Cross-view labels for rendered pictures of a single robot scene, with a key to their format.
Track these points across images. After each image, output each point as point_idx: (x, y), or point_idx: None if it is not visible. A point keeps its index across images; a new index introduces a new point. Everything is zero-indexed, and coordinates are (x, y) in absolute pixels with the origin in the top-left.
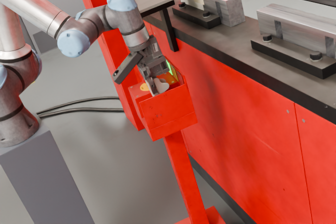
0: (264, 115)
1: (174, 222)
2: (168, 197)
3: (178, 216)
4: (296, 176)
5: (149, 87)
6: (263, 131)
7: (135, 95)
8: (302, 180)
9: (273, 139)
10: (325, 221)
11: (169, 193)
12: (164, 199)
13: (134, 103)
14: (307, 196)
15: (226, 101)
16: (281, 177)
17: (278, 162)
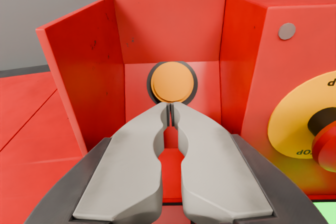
0: (18, 221)
1: None
2: None
3: None
4: (15, 151)
5: (188, 145)
6: (53, 180)
7: (305, 22)
8: (3, 153)
9: (29, 181)
10: (0, 128)
11: None
12: None
13: None
14: (13, 138)
15: (166, 180)
16: (60, 130)
17: (51, 147)
